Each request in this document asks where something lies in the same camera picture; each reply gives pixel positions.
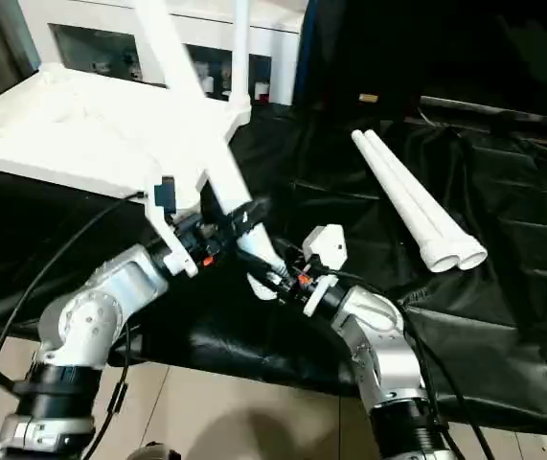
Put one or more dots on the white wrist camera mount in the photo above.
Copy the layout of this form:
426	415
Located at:
177	230
325	246

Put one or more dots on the white plastic table leg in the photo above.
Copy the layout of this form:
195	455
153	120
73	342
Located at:
417	191
397	201
242	52
191	96

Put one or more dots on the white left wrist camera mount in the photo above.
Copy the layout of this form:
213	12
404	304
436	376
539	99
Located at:
177	230

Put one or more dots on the dark low bench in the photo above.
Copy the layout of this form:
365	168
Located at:
503	112

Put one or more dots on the white plastic table top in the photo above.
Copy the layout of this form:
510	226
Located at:
72	124

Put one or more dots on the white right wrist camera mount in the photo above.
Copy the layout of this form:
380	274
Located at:
325	246

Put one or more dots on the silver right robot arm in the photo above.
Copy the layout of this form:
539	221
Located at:
378	335

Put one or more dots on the black speaker with gold label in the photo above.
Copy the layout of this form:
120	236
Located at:
421	48

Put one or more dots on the black mat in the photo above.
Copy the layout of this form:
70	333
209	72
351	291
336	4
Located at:
469	311

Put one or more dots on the white glass-door cabinet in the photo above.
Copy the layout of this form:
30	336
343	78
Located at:
110	33

